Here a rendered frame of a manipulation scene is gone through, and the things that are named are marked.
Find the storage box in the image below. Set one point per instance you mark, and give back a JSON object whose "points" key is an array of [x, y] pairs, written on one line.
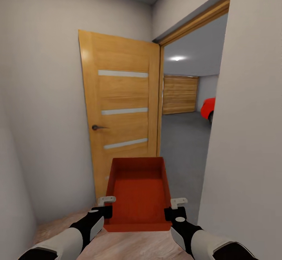
{"points": [[142, 193]]}

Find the garage door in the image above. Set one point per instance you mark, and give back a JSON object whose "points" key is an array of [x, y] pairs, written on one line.
{"points": [[179, 94]]}

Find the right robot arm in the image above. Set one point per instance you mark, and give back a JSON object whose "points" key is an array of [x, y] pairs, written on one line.
{"points": [[201, 244]]}

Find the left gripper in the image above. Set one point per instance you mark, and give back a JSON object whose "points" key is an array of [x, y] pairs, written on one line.
{"points": [[107, 210]]}

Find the car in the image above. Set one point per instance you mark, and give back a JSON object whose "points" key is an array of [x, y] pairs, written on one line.
{"points": [[208, 109]]}

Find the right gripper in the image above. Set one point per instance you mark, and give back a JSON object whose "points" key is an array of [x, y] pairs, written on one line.
{"points": [[169, 212]]}

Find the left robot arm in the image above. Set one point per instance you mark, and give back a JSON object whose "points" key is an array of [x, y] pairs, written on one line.
{"points": [[68, 244]]}

